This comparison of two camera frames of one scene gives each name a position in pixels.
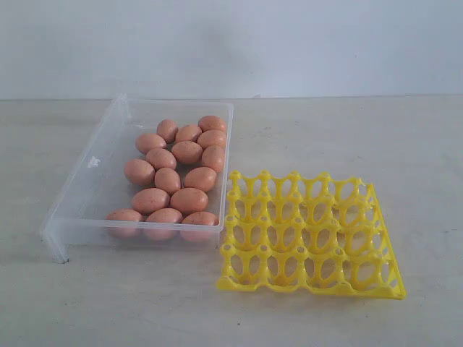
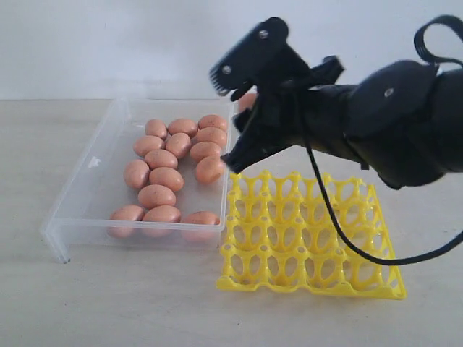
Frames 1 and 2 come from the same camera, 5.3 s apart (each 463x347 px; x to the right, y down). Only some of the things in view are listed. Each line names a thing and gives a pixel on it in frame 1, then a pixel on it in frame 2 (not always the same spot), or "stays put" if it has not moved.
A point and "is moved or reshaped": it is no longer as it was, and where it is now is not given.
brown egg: [200, 225] stays put
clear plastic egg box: [156, 177] stays put
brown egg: [124, 223] stays put
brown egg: [201, 178] to [209, 169]
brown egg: [139, 172] is moved or reshaped
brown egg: [187, 200] to [247, 101]
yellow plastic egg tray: [308, 231] stays put
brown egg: [160, 158] stays put
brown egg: [166, 179] is moved or reshaped
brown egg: [212, 138] stays put
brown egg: [163, 225] stays put
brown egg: [148, 199] is moved or reshaped
